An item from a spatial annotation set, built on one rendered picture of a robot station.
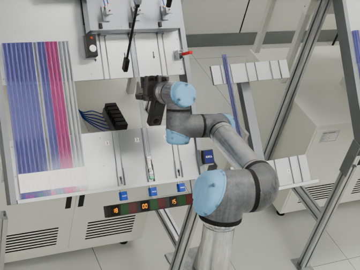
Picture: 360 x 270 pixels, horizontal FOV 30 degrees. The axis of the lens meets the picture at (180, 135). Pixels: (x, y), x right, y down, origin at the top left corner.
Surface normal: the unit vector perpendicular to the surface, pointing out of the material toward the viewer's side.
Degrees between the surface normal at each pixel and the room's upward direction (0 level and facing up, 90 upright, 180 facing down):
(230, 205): 73
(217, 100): 0
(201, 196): 83
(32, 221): 90
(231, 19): 90
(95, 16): 44
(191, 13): 90
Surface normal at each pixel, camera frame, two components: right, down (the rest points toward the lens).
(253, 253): 0.21, -0.78
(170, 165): 0.43, -0.12
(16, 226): 0.40, 0.62
